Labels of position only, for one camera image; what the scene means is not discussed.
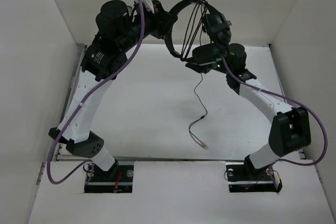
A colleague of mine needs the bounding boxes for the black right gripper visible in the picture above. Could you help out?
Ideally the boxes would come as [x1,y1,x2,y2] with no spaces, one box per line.
[185,46,233,74]

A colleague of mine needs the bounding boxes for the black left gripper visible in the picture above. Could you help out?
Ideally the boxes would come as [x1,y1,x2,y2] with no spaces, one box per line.
[119,0,178,52]

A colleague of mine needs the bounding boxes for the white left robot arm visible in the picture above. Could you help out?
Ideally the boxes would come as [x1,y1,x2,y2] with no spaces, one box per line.
[48,0,177,180]

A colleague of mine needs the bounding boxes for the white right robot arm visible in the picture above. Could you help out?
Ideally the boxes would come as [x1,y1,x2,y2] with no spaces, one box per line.
[186,44,311,179]

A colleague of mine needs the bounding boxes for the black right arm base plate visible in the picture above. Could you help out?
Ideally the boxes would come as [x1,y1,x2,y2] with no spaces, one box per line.
[223,163,283,193]

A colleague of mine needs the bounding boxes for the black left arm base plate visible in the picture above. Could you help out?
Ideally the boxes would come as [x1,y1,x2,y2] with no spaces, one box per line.
[83,162,134,194]

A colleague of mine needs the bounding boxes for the black headset with microphone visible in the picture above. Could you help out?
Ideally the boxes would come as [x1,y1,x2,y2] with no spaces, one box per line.
[164,0,232,64]

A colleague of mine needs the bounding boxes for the thin black headset cable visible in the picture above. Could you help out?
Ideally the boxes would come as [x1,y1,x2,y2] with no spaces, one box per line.
[180,0,211,151]

